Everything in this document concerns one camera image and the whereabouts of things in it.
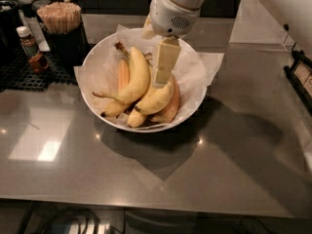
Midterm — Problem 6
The black container far left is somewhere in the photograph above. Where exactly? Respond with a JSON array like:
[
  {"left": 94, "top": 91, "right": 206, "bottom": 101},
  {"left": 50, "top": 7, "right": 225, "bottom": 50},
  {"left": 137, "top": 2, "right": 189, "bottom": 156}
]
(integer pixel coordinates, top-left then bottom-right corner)
[{"left": 0, "top": 0, "right": 22, "bottom": 64}]

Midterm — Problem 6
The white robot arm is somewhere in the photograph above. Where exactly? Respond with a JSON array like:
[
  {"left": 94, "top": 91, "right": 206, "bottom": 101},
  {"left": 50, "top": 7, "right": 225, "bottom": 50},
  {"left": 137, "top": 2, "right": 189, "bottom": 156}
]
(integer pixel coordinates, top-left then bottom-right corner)
[{"left": 142, "top": 0, "right": 312, "bottom": 88}]

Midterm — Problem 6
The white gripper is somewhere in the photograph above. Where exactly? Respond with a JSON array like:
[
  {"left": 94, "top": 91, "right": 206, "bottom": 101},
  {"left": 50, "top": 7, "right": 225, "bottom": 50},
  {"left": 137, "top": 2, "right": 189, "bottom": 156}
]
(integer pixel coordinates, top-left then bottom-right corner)
[{"left": 142, "top": 0, "right": 200, "bottom": 88}]

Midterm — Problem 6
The small white-capped sauce bottle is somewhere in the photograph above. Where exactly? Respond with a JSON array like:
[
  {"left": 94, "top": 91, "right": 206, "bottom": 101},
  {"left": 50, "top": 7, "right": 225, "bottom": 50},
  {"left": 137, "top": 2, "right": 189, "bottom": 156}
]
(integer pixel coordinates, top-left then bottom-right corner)
[{"left": 17, "top": 26, "right": 39, "bottom": 58}]

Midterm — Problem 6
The white flat utensil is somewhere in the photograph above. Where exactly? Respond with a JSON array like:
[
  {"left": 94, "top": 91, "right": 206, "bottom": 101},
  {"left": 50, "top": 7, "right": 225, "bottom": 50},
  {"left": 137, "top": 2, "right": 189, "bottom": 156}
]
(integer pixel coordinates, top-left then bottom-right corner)
[{"left": 19, "top": 10, "right": 50, "bottom": 53}]

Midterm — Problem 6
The orange banana back left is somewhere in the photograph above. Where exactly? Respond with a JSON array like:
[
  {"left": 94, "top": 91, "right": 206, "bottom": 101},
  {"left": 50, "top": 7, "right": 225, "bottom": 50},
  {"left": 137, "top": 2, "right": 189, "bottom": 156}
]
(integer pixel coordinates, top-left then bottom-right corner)
[{"left": 118, "top": 58, "right": 130, "bottom": 90}]

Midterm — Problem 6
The white bowl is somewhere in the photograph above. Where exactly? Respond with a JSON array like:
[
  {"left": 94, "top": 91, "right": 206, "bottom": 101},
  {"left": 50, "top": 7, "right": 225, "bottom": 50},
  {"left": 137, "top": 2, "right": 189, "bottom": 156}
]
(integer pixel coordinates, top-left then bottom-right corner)
[{"left": 79, "top": 27, "right": 208, "bottom": 134}]

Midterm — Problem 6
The dark lidded jar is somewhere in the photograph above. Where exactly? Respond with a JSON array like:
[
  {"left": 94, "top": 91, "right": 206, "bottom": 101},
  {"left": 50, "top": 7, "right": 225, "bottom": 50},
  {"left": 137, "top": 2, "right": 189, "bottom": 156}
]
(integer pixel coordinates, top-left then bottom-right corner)
[
  {"left": 18, "top": 0, "right": 36, "bottom": 18},
  {"left": 32, "top": 0, "right": 51, "bottom": 17}
]

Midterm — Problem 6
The small red-brown jar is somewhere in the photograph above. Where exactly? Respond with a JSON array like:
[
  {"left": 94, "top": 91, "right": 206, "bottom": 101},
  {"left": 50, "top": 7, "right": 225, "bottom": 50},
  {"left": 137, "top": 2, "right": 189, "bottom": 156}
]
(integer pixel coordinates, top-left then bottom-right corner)
[{"left": 28, "top": 54, "right": 49, "bottom": 74}]

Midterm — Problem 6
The black grid mat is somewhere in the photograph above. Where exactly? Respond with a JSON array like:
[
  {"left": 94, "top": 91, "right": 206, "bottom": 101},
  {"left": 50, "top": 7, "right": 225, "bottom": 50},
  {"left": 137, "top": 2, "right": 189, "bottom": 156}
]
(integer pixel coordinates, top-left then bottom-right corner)
[{"left": 0, "top": 47, "right": 77, "bottom": 92}]

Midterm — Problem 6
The bundle of wooden chopsticks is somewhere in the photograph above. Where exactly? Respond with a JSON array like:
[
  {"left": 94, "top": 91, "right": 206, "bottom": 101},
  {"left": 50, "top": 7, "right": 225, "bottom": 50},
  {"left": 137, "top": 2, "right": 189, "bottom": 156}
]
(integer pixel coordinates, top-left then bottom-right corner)
[{"left": 37, "top": 2, "right": 81, "bottom": 34}]

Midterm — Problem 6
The black chopstick holder cup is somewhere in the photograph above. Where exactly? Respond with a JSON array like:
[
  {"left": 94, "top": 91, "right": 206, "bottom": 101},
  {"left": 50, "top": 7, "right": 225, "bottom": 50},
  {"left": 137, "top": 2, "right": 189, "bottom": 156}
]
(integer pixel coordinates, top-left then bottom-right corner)
[{"left": 44, "top": 22, "right": 90, "bottom": 76}]

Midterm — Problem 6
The orange banana right edge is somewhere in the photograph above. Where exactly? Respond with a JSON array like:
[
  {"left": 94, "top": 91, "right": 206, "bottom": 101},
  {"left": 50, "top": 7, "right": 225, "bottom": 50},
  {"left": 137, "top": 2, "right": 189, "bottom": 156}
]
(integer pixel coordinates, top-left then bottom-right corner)
[{"left": 151, "top": 80, "right": 180, "bottom": 124}]

